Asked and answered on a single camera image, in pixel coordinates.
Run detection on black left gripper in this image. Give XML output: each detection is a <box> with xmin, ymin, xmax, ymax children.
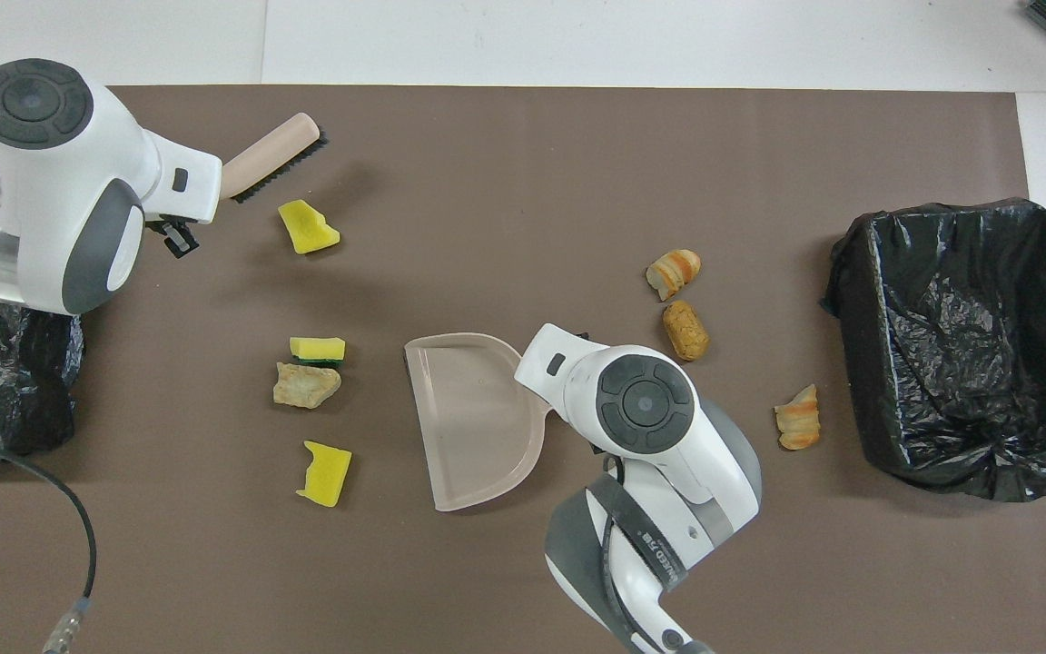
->
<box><xmin>146</xmin><ymin>216</ymin><xmax>202</xmax><ymax>260</ymax></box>

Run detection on beige brush black bristles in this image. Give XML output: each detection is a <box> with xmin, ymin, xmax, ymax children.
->
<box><xmin>219</xmin><ymin>112</ymin><xmax>329</xmax><ymax>204</ymax></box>

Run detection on yellow green sponge piece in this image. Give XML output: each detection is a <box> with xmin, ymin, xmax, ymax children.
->
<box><xmin>289</xmin><ymin>336</ymin><xmax>347</xmax><ymax>369</ymax></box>

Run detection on pale beige foam chunk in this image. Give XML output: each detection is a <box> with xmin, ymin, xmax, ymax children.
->
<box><xmin>272</xmin><ymin>362</ymin><xmax>343</xmax><ymax>410</ymax></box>

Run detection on beige plastic dustpan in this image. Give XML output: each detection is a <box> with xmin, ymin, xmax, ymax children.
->
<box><xmin>403</xmin><ymin>332</ymin><xmax>553</xmax><ymax>512</ymax></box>

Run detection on orange striped bread piece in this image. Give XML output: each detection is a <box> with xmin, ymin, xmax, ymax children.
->
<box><xmin>646</xmin><ymin>248</ymin><xmax>703</xmax><ymax>302</ymax></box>
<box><xmin>774</xmin><ymin>383</ymin><xmax>822</xmax><ymax>451</ymax></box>

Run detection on brown bread roll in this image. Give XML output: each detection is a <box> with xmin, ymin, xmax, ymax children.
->
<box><xmin>662</xmin><ymin>300</ymin><xmax>711</xmax><ymax>362</ymax></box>

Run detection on black bagged bin pink spot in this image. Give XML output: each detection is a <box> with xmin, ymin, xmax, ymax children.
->
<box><xmin>0</xmin><ymin>295</ymin><xmax>86</xmax><ymax>458</ymax></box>

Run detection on brown table mat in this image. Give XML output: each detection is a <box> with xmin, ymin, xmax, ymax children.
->
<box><xmin>0</xmin><ymin>85</ymin><xmax>1046</xmax><ymax>654</ymax></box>

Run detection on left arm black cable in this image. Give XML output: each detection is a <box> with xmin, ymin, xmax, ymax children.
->
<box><xmin>0</xmin><ymin>434</ymin><xmax>99</xmax><ymax>654</ymax></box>

